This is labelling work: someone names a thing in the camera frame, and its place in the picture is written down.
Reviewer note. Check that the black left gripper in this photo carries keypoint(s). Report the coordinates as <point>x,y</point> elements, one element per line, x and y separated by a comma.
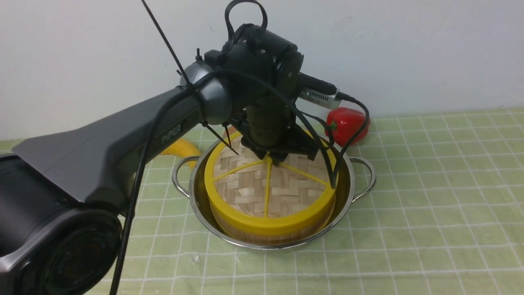
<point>268,128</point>

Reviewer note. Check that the yellow bamboo steamer lid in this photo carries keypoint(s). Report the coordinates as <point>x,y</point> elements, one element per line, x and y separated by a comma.
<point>262,196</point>

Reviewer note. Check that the yellow bamboo steamer basket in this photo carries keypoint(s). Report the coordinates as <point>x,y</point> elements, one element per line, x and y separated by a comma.
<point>270,231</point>

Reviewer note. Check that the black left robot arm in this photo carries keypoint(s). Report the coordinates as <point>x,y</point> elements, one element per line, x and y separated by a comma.
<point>62,194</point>

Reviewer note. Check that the stainless steel pot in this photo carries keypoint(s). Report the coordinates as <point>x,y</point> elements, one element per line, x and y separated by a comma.
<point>345,195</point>

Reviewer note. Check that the red toy bell pepper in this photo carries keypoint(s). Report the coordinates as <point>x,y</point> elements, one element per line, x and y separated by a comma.
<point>343,124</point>

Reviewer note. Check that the yellow toy banana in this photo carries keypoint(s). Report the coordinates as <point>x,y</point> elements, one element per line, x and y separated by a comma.
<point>181,148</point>

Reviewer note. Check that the green checkered tablecloth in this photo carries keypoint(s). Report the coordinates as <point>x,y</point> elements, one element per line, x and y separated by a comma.
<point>445,218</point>

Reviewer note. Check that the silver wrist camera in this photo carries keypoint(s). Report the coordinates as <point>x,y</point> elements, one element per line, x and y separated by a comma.
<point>318,92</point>

